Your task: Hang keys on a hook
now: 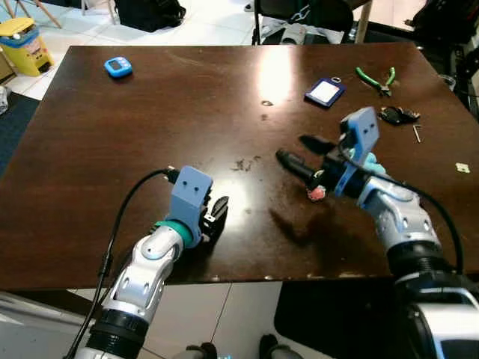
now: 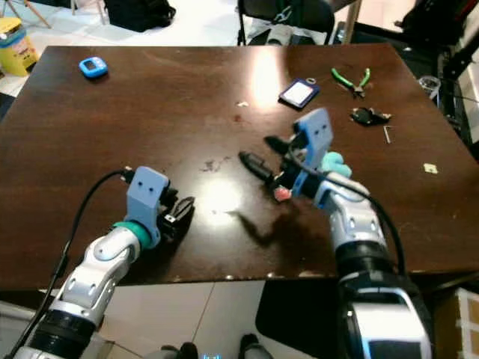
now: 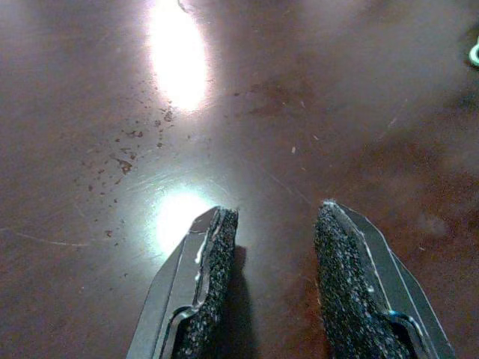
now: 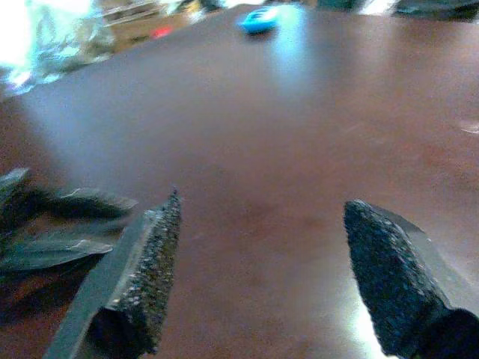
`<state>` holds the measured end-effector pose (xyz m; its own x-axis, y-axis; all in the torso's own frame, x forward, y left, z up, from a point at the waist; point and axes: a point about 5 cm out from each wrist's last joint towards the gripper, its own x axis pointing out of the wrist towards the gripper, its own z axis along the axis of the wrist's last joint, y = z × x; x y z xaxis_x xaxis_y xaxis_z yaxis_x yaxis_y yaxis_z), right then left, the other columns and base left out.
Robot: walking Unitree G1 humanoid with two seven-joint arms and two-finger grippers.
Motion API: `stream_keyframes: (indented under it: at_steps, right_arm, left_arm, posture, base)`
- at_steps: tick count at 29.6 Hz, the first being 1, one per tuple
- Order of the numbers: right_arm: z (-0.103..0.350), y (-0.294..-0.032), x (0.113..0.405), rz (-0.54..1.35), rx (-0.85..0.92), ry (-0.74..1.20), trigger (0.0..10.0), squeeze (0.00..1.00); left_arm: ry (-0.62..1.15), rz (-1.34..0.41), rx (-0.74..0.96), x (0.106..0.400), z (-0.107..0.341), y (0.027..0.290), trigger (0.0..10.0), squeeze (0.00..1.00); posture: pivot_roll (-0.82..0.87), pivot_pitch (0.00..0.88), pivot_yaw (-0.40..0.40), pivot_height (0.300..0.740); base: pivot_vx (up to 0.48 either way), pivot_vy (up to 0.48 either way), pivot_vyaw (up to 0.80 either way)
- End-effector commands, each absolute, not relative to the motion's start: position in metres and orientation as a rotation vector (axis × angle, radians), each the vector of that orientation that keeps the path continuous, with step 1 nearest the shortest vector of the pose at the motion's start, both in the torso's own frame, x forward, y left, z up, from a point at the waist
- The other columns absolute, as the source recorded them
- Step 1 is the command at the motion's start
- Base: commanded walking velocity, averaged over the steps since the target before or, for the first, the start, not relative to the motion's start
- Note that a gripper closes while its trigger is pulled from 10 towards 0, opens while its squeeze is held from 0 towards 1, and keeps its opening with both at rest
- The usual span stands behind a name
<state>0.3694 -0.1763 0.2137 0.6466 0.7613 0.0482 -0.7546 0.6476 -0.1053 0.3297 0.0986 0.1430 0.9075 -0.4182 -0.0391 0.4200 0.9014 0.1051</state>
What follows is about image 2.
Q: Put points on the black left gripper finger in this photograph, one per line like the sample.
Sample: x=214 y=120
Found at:
x=185 y=208

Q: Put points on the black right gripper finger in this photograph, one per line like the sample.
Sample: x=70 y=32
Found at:
x=258 y=167
x=281 y=143

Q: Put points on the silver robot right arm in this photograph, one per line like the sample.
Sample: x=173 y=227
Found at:
x=363 y=224

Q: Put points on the small pink pompom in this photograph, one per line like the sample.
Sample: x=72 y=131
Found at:
x=283 y=194

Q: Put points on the black car key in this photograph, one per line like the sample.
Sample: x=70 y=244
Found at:
x=369 y=116

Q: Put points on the dark brown wooden table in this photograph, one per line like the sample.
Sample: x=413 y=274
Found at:
x=165 y=112

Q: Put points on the small metal hex key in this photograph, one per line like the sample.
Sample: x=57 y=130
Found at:
x=387 y=134

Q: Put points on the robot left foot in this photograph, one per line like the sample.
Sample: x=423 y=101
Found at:
x=179 y=351

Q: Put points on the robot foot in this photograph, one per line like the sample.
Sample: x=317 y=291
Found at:
x=179 y=351
x=251 y=347

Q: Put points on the black chair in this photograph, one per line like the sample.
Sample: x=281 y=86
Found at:
x=284 y=13

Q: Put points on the small pale paper tag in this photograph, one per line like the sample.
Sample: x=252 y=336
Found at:
x=430 y=168

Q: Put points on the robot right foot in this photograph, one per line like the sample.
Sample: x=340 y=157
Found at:
x=251 y=347

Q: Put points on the small blue timer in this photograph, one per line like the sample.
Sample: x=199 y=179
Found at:
x=93 y=67

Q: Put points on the black bag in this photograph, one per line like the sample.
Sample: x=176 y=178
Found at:
x=138 y=13

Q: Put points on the yellow bin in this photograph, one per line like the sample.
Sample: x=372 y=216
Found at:
x=15 y=48

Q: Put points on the black backpack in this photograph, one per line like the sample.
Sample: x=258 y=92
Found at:
x=441 y=22

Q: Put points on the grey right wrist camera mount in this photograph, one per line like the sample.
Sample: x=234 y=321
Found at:
x=316 y=133

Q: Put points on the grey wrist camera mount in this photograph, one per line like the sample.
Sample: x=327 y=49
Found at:
x=146 y=196
x=316 y=133

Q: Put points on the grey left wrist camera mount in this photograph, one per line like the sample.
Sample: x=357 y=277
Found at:
x=146 y=196

